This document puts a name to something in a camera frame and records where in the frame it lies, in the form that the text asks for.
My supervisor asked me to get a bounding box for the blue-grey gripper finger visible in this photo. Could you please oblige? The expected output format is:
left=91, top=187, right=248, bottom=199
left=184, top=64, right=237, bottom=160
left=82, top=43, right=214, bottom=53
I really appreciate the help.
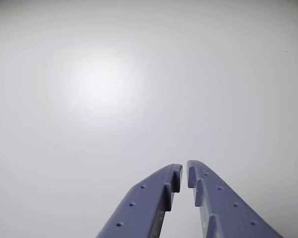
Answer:
left=186, top=160, right=284, bottom=238
left=95, top=163, right=184, bottom=238

